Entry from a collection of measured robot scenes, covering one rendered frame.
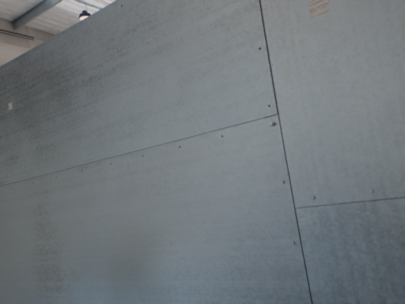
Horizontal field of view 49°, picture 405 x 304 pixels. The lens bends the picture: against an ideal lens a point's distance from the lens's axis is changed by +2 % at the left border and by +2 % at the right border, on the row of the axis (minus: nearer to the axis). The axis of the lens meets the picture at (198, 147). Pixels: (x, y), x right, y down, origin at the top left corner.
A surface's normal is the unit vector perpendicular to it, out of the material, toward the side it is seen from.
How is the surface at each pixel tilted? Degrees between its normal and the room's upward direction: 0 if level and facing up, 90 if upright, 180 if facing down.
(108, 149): 90
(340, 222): 90
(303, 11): 90
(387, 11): 90
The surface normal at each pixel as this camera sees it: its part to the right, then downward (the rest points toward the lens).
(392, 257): -0.62, 0.00
